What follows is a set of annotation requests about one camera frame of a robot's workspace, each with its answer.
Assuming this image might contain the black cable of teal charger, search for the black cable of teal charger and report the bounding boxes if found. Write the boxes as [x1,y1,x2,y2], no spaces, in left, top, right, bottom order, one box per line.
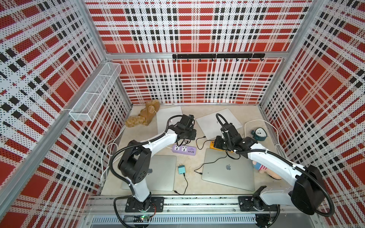
[173,173,189,196]

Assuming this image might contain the teal alarm clock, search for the teal alarm clock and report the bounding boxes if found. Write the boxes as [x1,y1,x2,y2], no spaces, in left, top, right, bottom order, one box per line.
[251,127,268,142]

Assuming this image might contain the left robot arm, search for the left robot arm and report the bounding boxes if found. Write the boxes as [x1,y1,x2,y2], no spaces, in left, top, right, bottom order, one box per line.
[109,115,196,202]

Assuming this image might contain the white cable of orange strip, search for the white cable of orange strip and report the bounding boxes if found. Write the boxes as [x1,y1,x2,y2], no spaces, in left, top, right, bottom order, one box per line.
[242,119,289,160]

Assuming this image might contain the black cable laptop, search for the black cable laptop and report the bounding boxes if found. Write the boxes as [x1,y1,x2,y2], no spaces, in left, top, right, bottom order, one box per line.
[195,136,213,151]
[193,150,229,175]

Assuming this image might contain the purple power strip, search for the purple power strip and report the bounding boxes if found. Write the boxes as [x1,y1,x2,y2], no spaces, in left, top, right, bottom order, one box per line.
[172,144,197,156]

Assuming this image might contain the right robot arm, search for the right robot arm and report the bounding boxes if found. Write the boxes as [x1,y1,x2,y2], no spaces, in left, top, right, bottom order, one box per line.
[214,114,336,217]

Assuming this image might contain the white laptop back left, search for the white laptop back left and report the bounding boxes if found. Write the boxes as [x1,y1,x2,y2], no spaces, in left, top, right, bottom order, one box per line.
[156,106,183,134]

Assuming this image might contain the white wire basket shelf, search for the white wire basket shelf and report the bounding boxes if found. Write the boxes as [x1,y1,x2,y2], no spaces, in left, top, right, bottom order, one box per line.
[69,62,121,122]

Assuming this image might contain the white cable of purple strip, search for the white cable of purple strip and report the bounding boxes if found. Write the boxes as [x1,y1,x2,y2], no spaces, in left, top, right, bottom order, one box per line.
[100,125,174,183]

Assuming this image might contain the brown teddy bear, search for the brown teddy bear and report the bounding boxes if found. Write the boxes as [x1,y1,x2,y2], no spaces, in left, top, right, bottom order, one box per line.
[125,99,160,127]

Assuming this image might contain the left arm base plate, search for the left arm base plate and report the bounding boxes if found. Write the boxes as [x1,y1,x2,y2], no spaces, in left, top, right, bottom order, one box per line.
[125,196,164,212]

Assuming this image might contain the orange power strip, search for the orange power strip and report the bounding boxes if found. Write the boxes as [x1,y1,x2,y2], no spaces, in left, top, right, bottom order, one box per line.
[210,141,224,151]

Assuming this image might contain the silver laptop front right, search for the silver laptop front right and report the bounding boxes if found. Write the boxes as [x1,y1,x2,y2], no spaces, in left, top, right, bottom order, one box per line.
[202,149,255,192]

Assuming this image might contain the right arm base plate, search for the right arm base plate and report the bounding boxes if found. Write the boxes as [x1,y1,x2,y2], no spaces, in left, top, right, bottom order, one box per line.
[238,195,278,212]

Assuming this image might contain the silver laptop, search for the silver laptop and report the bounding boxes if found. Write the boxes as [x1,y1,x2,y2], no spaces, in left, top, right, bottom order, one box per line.
[121,154,177,192]
[202,149,255,192]

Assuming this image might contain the teal charger adapter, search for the teal charger adapter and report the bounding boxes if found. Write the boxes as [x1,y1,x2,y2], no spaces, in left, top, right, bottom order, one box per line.
[178,165,186,175]

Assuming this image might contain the white laptop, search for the white laptop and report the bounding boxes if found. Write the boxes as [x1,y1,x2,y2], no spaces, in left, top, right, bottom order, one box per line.
[196,108,242,140]
[156,106,183,134]

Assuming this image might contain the black hook rail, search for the black hook rail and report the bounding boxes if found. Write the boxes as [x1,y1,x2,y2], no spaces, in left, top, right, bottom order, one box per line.
[172,53,266,60]

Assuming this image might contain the silver laptop front left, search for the silver laptop front left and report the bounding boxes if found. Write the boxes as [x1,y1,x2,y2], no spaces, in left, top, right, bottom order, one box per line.
[121,154,177,192]

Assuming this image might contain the white laptop back right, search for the white laptop back right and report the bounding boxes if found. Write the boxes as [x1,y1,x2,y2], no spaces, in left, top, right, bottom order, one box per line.
[196,108,242,140]

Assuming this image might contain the pink plush doll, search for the pink plush doll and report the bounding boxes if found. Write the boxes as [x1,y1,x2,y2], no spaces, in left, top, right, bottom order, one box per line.
[252,161,282,180]

